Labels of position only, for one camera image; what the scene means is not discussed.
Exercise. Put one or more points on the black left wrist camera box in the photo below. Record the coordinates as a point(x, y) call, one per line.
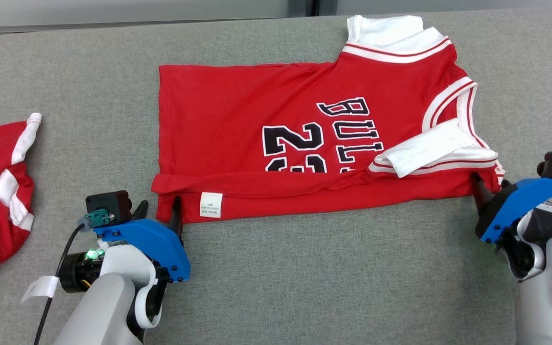
point(110, 203)

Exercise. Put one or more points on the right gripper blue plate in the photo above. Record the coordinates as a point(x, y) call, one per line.
point(515, 196)

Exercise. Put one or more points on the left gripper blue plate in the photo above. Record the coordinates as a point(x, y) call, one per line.
point(156, 244)

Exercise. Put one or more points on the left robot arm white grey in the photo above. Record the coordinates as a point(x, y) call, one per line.
point(108, 306)

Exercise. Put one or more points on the grey partition post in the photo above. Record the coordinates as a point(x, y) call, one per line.
point(313, 6)

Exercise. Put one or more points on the red basketball jersey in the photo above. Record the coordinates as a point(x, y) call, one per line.
point(237, 120)

